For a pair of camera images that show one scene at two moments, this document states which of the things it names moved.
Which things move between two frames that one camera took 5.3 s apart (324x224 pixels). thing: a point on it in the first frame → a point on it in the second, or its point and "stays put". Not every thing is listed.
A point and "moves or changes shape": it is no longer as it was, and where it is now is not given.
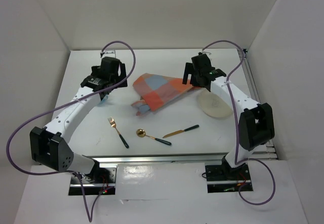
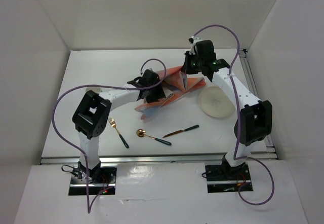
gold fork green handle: (113, 124) stays put
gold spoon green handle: (140, 133) stays put
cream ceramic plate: (213, 105) stays put
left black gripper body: (117, 78) → (155, 93)
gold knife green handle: (181, 131) stays put
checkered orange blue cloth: (154, 89) moves or changes shape
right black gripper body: (189, 69) → (194, 63)
